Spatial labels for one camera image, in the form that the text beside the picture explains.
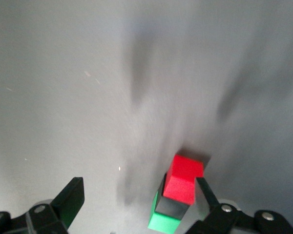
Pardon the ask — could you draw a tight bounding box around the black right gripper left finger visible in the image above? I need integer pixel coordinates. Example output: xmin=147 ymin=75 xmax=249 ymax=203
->
xmin=0 ymin=176 xmax=85 ymax=234

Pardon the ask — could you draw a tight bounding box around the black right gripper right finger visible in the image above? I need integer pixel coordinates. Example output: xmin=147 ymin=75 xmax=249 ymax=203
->
xmin=185 ymin=176 xmax=293 ymax=234

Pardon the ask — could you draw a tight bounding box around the small red cube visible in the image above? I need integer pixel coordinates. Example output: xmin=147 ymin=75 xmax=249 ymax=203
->
xmin=162 ymin=154 xmax=205 ymax=205

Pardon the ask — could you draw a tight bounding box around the small green cube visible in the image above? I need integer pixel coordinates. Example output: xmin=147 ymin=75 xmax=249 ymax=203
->
xmin=147 ymin=191 xmax=182 ymax=232

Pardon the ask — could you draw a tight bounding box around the small black cube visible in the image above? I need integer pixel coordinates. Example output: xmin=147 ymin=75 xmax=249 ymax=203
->
xmin=154 ymin=172 xmax=190 ymax=219

